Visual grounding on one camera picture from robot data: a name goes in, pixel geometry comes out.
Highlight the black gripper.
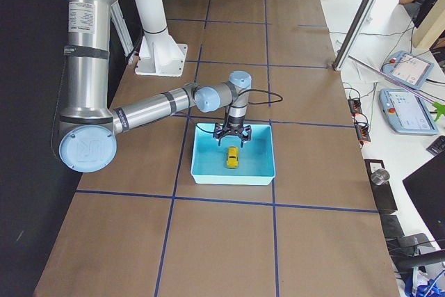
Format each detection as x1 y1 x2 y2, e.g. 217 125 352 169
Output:
213 115 252 148

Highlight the yellow beetle toy car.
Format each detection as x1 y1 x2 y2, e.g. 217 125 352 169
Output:
226 146 239 169

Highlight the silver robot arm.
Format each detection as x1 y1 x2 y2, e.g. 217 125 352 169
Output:
58 0 252 172

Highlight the light blue plastic bin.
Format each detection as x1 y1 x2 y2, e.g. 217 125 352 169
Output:
191 123 275 185

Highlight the upper black orange connector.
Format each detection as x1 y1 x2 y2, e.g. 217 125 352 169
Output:
348 97 362 115

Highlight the black orange connector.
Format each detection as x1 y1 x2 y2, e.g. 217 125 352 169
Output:
354 121 371 145
348 97 362 115

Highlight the lower black orange connector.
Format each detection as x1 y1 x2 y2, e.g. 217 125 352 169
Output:
354 121 371 145

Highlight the steel cup on block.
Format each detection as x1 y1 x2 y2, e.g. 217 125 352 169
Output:
370 168 390 186

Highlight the lower teach pendant tablet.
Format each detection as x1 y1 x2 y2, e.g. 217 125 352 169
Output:
379 89 439 136

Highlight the teach pendant tablet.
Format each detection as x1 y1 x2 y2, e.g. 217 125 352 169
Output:
381 51 433 90
379 89 439 136

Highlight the upper teach pendant tablet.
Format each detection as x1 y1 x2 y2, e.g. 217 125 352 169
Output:
381 51 433 90

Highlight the black laptop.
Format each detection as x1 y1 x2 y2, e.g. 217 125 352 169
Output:
403 152 445 249

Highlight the aluminium frame post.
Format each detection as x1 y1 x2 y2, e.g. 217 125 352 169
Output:
332 0 376 71

